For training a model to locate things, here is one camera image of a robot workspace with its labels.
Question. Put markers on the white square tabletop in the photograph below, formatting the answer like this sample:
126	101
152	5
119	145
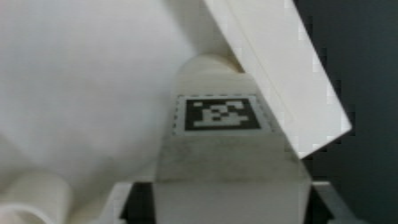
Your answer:
90	56

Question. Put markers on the white leg short tagged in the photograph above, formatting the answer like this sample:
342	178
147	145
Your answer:
231	179

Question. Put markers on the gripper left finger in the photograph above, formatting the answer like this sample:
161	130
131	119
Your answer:
129	204

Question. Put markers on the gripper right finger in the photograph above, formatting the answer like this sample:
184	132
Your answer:
326	208

